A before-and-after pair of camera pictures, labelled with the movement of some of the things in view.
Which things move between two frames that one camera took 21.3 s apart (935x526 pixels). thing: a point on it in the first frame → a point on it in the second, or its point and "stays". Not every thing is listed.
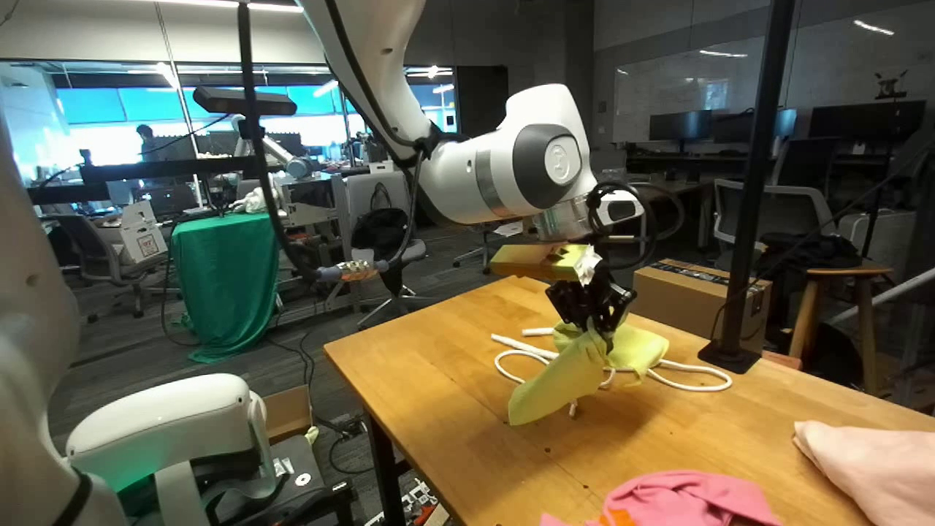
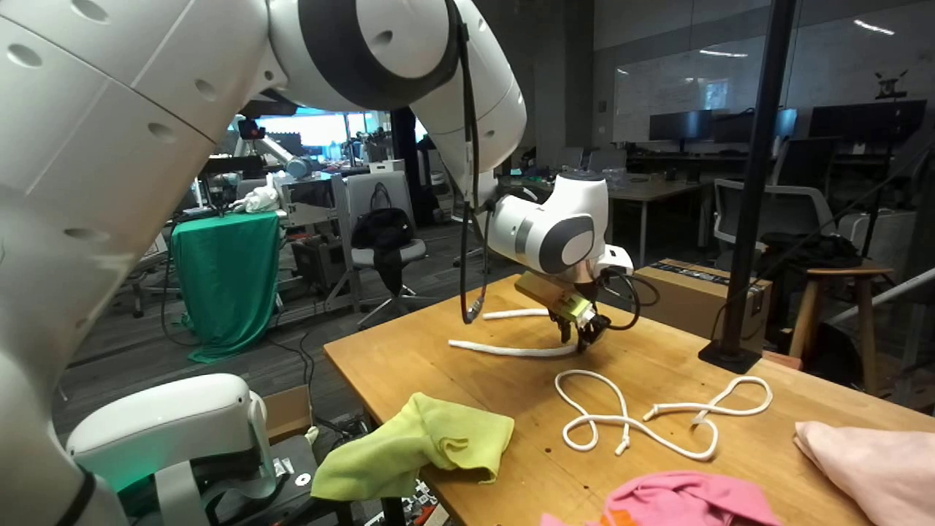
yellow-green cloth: x=580 y=365 → x=434 y=433
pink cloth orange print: x=684 y=497 stays
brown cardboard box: x=693 y=295 stays
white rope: x=530 y=348 → x=652 y=417
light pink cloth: x=885 y=472 stays
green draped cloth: x=230 y=279 stays
